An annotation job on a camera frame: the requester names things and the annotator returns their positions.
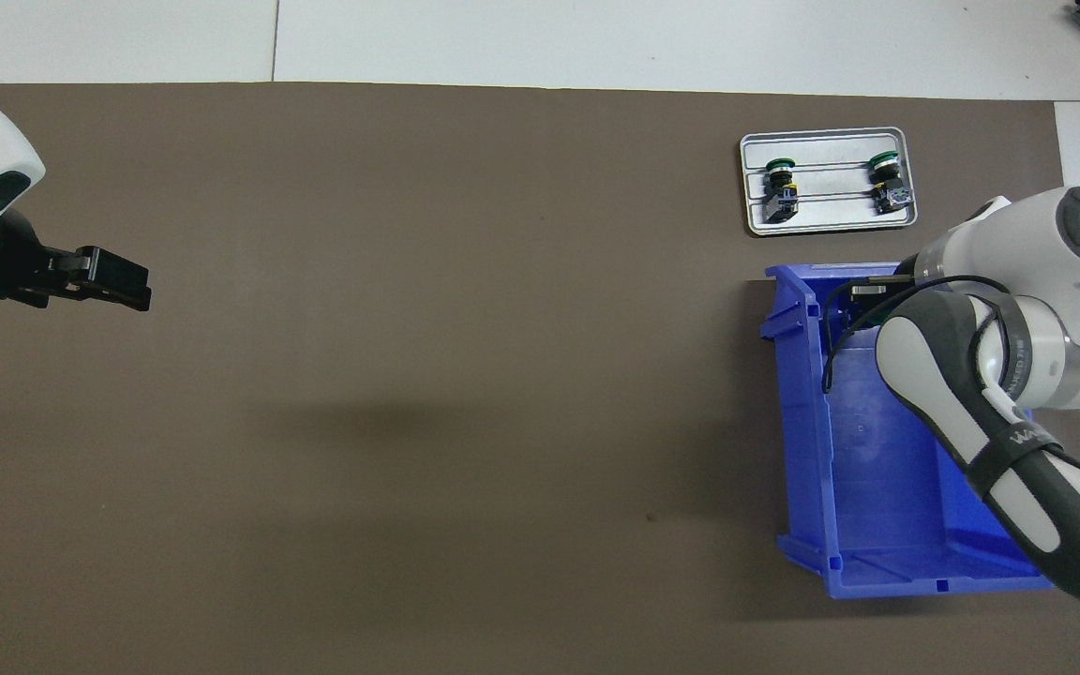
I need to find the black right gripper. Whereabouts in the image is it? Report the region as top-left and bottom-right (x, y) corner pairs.
(842, 274), (918, 329)

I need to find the grey metal tray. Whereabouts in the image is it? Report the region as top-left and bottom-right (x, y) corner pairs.
(739, 127), (920, 238)

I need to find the blue plastic storage bin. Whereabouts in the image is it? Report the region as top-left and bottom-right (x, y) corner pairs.
(759, 262), (1057, 602)

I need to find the brown table mat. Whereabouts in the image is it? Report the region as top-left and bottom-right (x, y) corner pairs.
(0, 82), (1080, 675)

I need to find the green push button switch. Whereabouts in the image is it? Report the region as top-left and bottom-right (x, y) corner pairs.
(866, 150), (917, 218)
(762, 157), (803, 225)

